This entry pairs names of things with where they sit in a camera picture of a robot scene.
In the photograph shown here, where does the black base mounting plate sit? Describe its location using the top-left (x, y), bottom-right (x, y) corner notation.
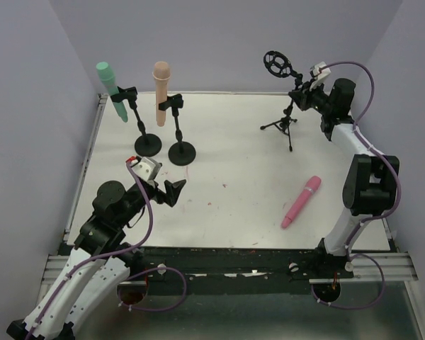
top-left (117, 246), bottom-right (353, 296)

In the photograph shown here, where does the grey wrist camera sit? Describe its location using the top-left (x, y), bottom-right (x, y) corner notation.
top-left (132, 157), bottom-right (162, 183)
top-left (309, 62), bottom-right (331, 91)

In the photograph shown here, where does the black tripod ring stand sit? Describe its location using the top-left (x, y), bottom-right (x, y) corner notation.
top-left (260, 50), bottom-right (303, 152)

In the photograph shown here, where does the pink toy microphone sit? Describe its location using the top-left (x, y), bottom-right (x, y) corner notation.
top-left (280, 176), bottom-right (322, 229)

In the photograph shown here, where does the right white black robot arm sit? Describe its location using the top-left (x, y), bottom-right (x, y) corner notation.
top-left (288, 78), bottom-right (400, 256)

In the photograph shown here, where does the peach toy microphone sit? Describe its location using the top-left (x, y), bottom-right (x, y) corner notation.
top-left (152, 61), bottom-right (171, 127)

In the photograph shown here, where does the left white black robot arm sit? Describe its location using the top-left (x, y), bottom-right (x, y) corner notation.
top-left (6, 180), bottom-right (186, 339)

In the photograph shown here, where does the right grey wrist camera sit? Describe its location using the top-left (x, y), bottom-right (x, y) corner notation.
top-left (309, 62), bottom-right (331, 91)

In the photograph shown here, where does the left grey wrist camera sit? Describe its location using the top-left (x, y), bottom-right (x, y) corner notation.
top-left (132, 157), bottom-right (162, 183)

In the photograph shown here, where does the left aluminium rail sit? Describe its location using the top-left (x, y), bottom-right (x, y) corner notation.
top-left (42, 255), bottom-right (69, 284)

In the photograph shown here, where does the black round-base clip stand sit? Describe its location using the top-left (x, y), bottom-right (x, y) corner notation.
top-left (111, 86), bottom-right (162, 157)

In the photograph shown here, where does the green toy microphone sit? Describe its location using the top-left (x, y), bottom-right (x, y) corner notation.
top-left (96, 62), bottom-right (128, 123)

